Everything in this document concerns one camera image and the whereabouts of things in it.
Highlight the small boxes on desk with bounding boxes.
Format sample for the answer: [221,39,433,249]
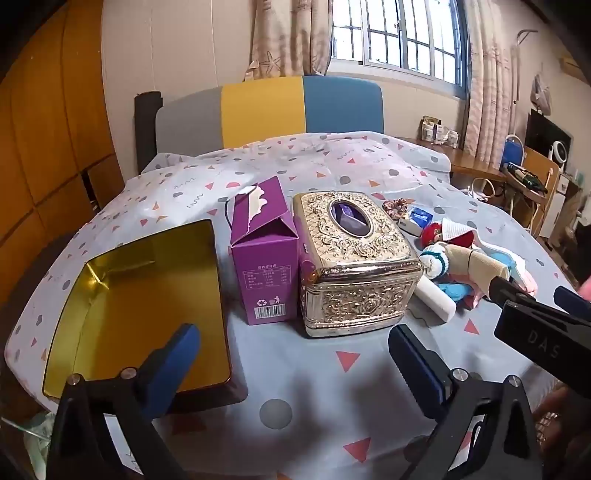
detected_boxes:
[420,117,460,148]

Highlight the ornate metal tissue box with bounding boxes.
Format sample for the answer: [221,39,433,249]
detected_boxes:
[292,190,423,337]

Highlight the wooden desk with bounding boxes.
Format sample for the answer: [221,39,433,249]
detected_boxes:
[402,136,550,204]

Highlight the blue folding chair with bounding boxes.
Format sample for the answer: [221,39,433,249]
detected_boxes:
[502,135,526,170]

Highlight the gold tin tray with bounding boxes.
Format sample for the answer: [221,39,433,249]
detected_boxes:
[42,219,247,414]

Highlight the wicker chair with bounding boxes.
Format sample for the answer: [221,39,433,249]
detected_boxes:
[533,385,571,460]

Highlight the black rolled mat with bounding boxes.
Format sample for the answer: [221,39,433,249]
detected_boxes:
[134,91,162,174]

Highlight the paper leaflets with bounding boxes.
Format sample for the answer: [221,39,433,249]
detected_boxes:
[21,411,63,464]

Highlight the purple carton box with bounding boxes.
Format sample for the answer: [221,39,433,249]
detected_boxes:
[225,176,301,326]

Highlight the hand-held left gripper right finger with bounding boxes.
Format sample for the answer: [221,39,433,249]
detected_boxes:
[388,324,543,480]

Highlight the black monitor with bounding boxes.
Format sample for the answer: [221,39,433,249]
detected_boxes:
[526,111,573,162]

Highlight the beige starfish curtain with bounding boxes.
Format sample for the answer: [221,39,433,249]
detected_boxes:
[247,0,333,81]

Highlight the barred window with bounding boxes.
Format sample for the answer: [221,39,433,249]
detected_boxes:
[330,0,469,93]

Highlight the wooden wardrobe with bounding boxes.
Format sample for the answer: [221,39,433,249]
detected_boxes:
[0,0,125,296]

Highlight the white charger cable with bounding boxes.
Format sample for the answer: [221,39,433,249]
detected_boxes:
[462,178,504,201]

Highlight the blue tissue pack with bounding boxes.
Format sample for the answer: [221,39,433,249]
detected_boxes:
[399,208,432,234]

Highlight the printed plastic tablecloth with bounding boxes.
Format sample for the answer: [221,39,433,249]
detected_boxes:
[4,131,591,480]

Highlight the red fluffy sock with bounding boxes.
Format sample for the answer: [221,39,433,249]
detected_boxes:
[420,222,476,250]

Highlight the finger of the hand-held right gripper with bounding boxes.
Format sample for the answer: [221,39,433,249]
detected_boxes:
[553,286,591,324]
[487,276,539,308]

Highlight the beige patterned curtain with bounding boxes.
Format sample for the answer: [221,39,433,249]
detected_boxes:
[462,0,520,162]

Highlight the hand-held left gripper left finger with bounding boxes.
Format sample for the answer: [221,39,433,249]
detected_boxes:
[46,323,201,480]

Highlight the white sponge bar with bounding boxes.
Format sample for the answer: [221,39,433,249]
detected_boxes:
[414,277,458,324]

